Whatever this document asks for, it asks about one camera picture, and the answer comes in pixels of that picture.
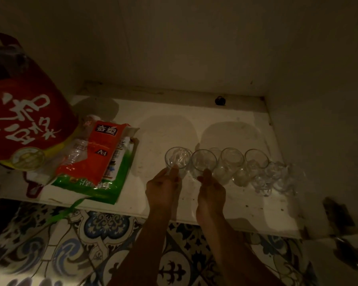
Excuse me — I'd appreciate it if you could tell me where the person's right hand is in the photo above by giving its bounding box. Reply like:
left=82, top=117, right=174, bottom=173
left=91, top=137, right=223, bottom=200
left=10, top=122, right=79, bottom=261
left=196, top=169, right=227, bottom=221

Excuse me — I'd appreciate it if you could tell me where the person's left hand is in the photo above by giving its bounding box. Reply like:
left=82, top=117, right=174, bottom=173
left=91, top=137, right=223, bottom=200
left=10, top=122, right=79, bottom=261
left=145, top=167, right=183, bottom=217

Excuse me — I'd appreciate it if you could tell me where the tall clear drinking glass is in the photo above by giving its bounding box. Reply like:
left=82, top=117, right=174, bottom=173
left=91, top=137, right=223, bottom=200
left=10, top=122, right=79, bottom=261
left=191, top=149, right=218, bottom=181
left=215, top=148, right=245, bottom=185
left=165, top=147, right=193, bottom=179
left=233, top=149, right=270, bottom=187

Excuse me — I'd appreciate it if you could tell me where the person's right forearm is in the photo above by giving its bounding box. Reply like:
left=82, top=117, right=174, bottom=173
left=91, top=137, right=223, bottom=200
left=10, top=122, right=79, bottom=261
left=196, top=217, right=284, bottom=286

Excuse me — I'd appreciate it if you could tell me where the person's left forearm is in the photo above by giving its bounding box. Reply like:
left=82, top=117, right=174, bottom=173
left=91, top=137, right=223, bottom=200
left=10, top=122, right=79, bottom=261
left=107, top=213, right=176, bottom=286

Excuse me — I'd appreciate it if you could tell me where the green and white package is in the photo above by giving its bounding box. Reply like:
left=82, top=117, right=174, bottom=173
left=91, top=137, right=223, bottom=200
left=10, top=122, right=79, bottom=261
left=51, top=135, right=139, bottom=205

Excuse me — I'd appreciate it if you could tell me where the small clear glass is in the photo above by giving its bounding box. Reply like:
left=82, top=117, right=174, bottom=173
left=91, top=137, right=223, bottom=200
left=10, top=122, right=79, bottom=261
left=279, top=169, right=301, bottom=196
left=252, top=173, right=274, bottom=197
left=266, top=161, right=289, bottom=188

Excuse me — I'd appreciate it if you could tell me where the red paper ream pack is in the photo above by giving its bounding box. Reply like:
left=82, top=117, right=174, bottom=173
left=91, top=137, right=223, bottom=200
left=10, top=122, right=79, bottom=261
left=56, top=121, right=132, bottom=185

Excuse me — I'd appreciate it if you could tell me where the clear plastic bottle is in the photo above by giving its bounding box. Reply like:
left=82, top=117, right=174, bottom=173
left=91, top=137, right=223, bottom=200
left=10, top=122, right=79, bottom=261
left=58, top=138, right=92, bottom=174

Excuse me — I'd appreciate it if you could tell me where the white cabinet door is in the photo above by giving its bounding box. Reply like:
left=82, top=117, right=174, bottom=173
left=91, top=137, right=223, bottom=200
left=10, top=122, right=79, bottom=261
left=301, top=232, right=358, bottom=286

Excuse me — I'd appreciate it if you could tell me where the large red printed sack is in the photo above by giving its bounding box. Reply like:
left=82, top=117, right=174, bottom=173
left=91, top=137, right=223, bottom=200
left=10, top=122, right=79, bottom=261
left=0, top=32, right=80, bottom=172

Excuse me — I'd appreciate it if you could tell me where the metal cabinet hinge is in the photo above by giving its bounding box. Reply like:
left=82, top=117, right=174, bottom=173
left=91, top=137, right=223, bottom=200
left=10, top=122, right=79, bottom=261
left=334, top=236, right=358, bottom=270

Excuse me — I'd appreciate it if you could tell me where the green plastic strap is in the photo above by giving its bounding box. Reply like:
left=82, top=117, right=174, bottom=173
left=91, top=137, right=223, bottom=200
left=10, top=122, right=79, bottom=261
left=43, top=197, right=90, bottom=227

